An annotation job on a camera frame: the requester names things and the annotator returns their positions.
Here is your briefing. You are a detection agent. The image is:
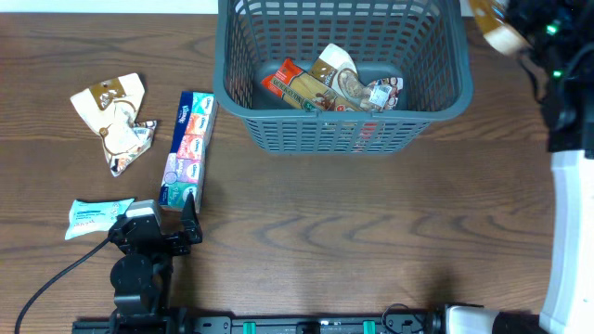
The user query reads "colourful Kleenex tissue multipack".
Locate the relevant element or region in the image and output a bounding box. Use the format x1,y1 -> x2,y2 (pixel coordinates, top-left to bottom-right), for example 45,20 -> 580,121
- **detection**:
158,91 -> 218,211

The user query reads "beige brown Pan snack bag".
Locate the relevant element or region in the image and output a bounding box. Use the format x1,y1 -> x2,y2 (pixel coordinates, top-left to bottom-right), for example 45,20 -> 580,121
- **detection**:
469,0 -> 528,56

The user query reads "beige snack bag with barcode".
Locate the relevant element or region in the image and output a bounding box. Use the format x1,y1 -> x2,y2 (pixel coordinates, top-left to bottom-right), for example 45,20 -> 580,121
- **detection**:
309,44 -> 404,111

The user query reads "orange yellow pasta packet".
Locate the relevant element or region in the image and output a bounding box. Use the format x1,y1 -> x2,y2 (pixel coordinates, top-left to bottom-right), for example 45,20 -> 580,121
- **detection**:
262,58 -> 361,111

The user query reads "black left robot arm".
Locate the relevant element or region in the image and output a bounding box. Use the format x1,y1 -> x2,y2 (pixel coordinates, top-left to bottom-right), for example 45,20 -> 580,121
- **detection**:
109,195 -> 202,317

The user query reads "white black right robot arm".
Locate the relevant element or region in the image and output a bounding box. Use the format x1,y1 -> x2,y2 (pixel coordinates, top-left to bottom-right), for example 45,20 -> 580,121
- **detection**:
424,0 -> 593,334

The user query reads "light blue wipes packet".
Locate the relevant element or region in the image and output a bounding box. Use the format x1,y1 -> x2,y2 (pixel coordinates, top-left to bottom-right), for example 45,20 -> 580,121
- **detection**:
64,199 -> 135,240

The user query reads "crumpled beige snack bag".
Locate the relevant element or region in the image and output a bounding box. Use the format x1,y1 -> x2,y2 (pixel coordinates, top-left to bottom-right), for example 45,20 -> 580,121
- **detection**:
71,72 -> 157,177

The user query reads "grey plastic basket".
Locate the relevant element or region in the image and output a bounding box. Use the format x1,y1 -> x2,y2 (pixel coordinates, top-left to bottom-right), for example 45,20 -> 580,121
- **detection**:
213,0 -> 473,154

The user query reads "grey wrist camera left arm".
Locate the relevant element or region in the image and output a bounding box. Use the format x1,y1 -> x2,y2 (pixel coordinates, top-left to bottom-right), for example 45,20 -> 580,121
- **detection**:
125,199 -> 161,222

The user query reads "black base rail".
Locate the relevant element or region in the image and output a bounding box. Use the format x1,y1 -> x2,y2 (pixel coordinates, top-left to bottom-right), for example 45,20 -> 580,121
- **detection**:
71,311 -> 446,334

